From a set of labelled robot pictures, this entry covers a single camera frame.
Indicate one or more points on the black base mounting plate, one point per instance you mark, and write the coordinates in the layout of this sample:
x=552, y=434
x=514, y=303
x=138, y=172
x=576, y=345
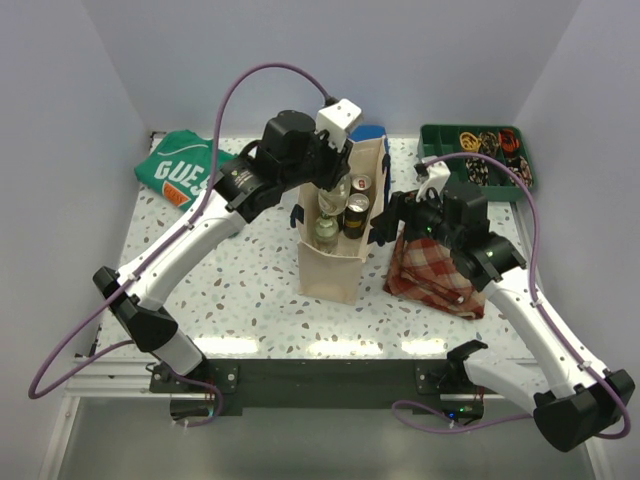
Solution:
x=318, y=384

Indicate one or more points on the green Guess t-shirt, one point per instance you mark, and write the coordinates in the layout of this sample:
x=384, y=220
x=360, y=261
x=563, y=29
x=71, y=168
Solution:
x=178, y=168

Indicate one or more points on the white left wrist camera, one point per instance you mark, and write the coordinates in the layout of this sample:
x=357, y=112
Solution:
x=339, y=120

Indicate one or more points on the folded blue cloth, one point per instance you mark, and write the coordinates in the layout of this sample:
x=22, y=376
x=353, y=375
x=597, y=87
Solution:
x=367, y=132

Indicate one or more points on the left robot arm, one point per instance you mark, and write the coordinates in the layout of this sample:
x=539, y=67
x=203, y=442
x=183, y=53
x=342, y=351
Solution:
x=294, y=149

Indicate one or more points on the red tab can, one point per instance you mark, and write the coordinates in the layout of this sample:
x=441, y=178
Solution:
x=360, y=184

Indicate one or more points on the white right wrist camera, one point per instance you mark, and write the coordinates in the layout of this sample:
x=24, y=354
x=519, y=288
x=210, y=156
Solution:
x=432, y=174

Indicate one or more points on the beige canvas tote bag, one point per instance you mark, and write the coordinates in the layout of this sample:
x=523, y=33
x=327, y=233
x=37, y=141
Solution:
x=336, y=277

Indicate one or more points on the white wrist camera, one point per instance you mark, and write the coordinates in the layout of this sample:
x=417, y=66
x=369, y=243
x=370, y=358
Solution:
x=432, y=174
x=339, y=120

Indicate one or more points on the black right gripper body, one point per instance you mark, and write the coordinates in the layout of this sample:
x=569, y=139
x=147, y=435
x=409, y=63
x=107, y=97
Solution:
x=423, y=219

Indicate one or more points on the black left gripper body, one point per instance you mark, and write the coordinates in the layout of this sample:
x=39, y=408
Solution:
x=324, y=162

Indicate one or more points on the green compartment tray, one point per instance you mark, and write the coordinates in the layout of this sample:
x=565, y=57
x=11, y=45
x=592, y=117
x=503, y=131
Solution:
x=487, y=155

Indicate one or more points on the red plaid cloth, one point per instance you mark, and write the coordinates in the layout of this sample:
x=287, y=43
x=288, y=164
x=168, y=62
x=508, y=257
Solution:
x=423, y=271

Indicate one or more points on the green cap soda bottle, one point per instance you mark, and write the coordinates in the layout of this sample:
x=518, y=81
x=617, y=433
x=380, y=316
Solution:
x=333, y=202

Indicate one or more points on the black can silver tab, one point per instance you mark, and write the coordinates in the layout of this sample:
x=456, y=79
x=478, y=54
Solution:
x=355, y=216

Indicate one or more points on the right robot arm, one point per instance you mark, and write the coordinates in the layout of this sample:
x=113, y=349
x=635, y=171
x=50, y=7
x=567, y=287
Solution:
x=574, y=396

